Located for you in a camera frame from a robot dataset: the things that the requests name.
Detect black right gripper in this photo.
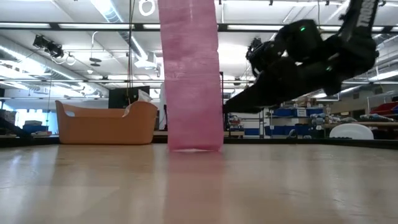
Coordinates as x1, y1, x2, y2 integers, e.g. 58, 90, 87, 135
223, 60, 336, 114

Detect pink elastic bandage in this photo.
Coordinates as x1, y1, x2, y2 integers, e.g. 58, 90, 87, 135
157, 0, 225, 153

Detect blue bin shelf rack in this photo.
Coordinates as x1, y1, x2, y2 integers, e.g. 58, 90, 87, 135
264, 106, 326, 138

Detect clear plastic zip bag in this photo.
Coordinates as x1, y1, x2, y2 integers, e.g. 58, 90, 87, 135
122, 89, 154, 118

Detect white pedal trash can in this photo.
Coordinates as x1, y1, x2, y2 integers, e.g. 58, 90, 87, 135
328, 123, 375, 141

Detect red and blue bins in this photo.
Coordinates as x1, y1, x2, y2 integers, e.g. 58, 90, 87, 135
369, 101, 398, 116

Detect orange plastic bin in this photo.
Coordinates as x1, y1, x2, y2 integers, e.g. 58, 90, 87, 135
55, 100, 159, 146

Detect neighbouring station black frame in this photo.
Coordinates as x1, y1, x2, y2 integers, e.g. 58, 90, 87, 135
219, 70, 246, 138

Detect black aluminium table frame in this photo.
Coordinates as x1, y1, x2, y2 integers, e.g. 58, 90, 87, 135
0, 135, 398, 151

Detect white cable loop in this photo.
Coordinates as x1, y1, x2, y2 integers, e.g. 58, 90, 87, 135
138, 0, 156, 17

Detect black ceiling camera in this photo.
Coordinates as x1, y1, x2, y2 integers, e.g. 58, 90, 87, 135
32, 34, 65, 60

